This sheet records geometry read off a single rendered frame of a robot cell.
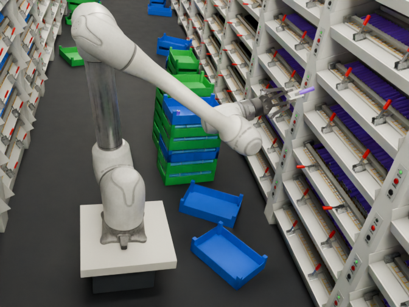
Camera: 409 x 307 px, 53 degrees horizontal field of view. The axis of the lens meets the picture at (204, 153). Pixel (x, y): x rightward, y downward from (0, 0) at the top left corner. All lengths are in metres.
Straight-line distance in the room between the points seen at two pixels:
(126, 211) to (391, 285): 0.93
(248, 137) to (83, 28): 0.63
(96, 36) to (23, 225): 1.14
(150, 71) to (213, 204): 1.10
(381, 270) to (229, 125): 0.69
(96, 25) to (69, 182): 1.25
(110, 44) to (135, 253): 0.79
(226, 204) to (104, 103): 1.02
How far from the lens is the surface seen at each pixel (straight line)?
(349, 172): 1.58
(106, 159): 1.67
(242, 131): 1.43
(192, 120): 2.17
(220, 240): 2.09
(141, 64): 1.35
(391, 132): 1.45
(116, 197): 1.55
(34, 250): 2.03
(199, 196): 2.32
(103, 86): 1.53
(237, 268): 1.98
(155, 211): 1.82
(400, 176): 1.36
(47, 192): 2.32
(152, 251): 1.66
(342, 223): 1.63
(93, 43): 1.29
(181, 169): 2.32
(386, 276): 1.50
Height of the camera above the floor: 1.45
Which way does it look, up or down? 33 degrees down
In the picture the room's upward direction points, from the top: 10 degrees clockwise
